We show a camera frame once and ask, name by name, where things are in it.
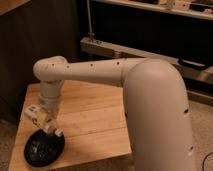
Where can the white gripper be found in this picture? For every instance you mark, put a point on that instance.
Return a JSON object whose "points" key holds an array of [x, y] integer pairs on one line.
{"points": [[47, 110]]}

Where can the small clear plastic bottle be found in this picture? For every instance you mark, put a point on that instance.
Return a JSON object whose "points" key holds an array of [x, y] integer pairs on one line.
{"points": [[43, 120]]}

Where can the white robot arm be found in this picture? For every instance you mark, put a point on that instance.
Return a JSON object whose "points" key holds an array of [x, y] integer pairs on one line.
{"points": [[156, 108]]}

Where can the black ceramic bowl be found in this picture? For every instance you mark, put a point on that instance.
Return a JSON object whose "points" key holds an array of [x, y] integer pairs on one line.
{"points": [[43, 149]]}

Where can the wooden table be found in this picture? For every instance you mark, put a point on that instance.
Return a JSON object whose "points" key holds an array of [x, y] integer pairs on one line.
{"points": [[93, 121]]}

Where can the grey metal beam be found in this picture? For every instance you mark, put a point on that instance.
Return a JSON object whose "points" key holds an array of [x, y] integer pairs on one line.
{"points": [[110, 50]]}

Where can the metal vertical pole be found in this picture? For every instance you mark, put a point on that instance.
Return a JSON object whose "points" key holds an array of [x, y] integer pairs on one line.
{"points": [[90, 33]]}

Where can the wooden shelf with items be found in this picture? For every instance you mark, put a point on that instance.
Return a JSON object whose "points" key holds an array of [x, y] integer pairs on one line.
{"points": [[176, 7]]}

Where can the black handle object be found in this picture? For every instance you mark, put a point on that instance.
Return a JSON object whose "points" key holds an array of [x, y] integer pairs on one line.
{"points": [[193, 65]]}

